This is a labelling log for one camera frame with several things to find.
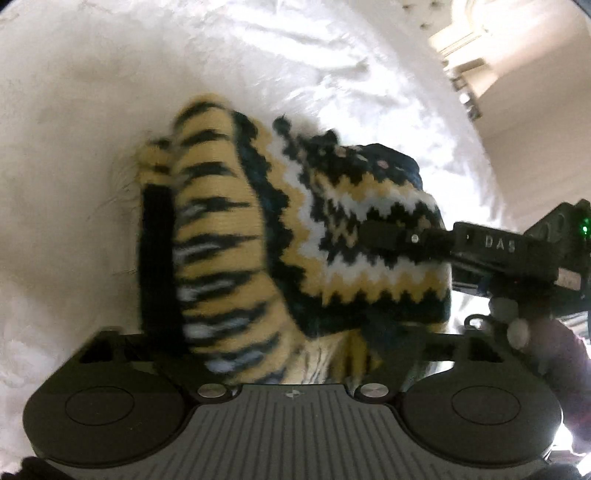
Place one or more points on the cream nightstand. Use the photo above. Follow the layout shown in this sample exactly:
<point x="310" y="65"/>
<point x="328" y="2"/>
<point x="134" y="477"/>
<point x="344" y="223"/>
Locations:
<point x="464" y="69"/>

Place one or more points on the person's right forearm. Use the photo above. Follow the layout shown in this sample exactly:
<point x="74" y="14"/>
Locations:
<point x="563" y="378"/>

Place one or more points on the white floral embroidered bedspread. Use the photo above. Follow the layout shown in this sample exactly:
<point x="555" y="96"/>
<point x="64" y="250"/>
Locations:
<point x="92" y="161"/>

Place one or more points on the person's right hand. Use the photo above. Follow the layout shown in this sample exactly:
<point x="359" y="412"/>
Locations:
<point x="515" y="327"/>

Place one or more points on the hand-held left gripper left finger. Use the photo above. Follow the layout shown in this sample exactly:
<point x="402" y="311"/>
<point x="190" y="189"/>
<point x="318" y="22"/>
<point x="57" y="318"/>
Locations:
<point x="115" y="350"/>

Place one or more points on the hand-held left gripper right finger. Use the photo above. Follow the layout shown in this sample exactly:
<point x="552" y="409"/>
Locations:
<point x="443" y="346"/>

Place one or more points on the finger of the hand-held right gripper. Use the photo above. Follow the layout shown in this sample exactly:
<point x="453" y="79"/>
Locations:
<point x="397" y="236"/>

